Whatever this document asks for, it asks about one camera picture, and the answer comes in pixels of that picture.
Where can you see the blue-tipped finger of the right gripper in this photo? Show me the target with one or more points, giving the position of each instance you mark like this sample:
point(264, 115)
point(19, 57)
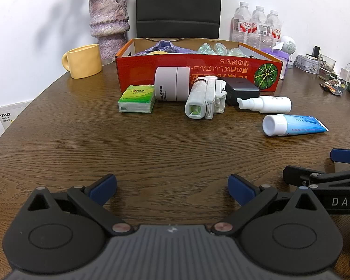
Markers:
point(340, 155)

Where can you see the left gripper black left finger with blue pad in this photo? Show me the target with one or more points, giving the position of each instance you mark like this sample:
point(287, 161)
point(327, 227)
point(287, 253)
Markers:
point(90, 201)

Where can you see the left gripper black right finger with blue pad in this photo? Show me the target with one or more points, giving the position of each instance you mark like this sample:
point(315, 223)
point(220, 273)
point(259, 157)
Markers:
point(252, 199)

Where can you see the white spray bottle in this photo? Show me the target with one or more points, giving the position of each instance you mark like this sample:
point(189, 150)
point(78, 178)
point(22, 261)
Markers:
point(266, 104)

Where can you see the white handheld device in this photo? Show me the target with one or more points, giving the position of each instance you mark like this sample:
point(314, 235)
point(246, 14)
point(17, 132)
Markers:
point(207, 97)

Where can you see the black charger block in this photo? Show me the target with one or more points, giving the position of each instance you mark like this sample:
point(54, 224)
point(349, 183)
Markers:
point(239, 88)

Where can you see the purple knitted cloth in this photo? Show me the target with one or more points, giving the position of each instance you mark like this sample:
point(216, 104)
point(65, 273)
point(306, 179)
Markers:
point(168, 46)

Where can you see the dark snack packet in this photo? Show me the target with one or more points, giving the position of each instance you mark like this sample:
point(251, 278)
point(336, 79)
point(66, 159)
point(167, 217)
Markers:
point(335, 86)

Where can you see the blue white cream tube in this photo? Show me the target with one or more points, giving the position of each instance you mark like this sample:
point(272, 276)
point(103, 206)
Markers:
point(286, 124)

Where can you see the white charger plug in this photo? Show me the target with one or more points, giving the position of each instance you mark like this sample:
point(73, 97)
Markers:
point(345, 74)

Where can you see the glass jar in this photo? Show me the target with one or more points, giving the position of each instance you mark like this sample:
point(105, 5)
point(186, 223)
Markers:
point(326, 67)

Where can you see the green tissue packet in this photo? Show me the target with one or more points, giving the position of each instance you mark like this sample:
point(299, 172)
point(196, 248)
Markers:
point(137, 98)

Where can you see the white box on floor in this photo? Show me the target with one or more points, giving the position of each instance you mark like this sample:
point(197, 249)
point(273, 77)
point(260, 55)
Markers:
point(8, 113)

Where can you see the purple tissue pack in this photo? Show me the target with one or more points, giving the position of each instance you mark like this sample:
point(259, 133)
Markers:
point(277, 52)

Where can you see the red orange cardboard box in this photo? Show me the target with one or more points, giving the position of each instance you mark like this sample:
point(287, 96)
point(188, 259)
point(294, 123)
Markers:
point(135, 68)

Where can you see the yellow ceramic mug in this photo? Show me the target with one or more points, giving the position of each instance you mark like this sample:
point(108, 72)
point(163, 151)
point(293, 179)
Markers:
point(83, 62)

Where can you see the white cylindrical jar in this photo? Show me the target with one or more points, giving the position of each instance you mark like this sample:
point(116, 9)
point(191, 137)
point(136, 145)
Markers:
point(172, 83)

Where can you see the green bubble wrap bag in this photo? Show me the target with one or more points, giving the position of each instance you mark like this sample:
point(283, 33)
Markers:
point(220, 49)

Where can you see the orange white plush toy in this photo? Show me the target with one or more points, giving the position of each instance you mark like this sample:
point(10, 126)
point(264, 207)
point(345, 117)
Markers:
point(157, 52)

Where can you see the water bottle pack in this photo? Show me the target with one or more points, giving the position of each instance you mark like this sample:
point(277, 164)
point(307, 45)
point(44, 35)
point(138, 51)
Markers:
point(255, 29)

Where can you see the purple textured vase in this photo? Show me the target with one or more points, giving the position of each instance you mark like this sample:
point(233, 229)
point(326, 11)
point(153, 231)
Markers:
point(109, 24)

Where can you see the black paper bag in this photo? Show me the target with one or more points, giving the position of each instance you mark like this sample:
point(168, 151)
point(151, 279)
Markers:
point(178, 18)

